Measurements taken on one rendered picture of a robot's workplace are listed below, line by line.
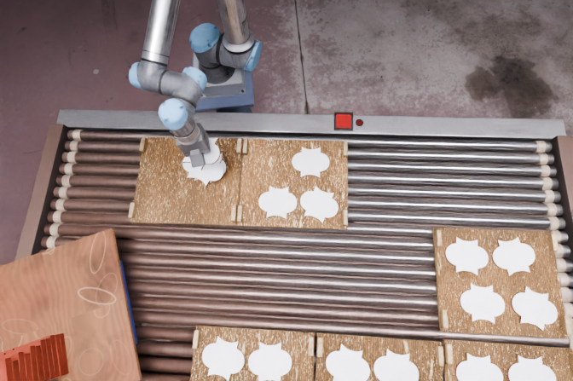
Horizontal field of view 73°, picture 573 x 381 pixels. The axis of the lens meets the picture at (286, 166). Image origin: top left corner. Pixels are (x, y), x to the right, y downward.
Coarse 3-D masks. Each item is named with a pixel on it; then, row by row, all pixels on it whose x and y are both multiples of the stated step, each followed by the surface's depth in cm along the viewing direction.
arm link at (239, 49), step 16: (224, 0) 119; (240, 0) 121; (224, 16) 125; (240, 16) 126; (224, 32) 135; (240, 32) 132; (224, 48) 140; (240, 48) 137; (256, 48) 140; (224, 64) 146; (240, 64) 143; (256, 64) 148
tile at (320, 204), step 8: (312, 192) 147; (320, 192) 147; (304, 200) 146; (312, 200) 146; (320, 200) 146; (328, 200) 145; (304, 208) 145; (312, 208) 145; (320, 208) 145; (328, 208) 144; (336, 208) 144; (312, 216) 145; (320, 216) 144; (328, 216) 143
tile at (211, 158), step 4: (212, 140) 136; (216, 140) 136; (212, 144) 135; (212, 148) 135; (216, 148) 135; (212, 152) 134; (216, 152) 134; (204, 156) 134; (208, 156) 134; (212, 156) 134; (216, 156) 134; (184, 160) 134; (188, 160) 134; (208, 160) 133; (212, 160) 133; (216, 160) 133; (208, 164) 133; (212, 164) 134; (200, 168) 133
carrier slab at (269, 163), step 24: (264, 144) 155; (288, 144) 154; (312, 144) 154; (336, 144) 153; (264, 168) 152; (288, 168) 151; (336, 168) 150; (240, 192) 149; (264, 192) 149; (288, 192) 148; (336, 192) 147; (264, 216) 146; (288, 216) 145; (336, 216) 144
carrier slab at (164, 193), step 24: (168, 144) 157; (216, 144) 156; (144, 168) 155; (168, 168) 154; (240, 168) 152; (144, 192) 152; (168, 192) 151; (192, 192) 150; (216, 192) 150; (144, 216) 148; (168, 216) 148; (192, 216) 147; (216, 216) 147
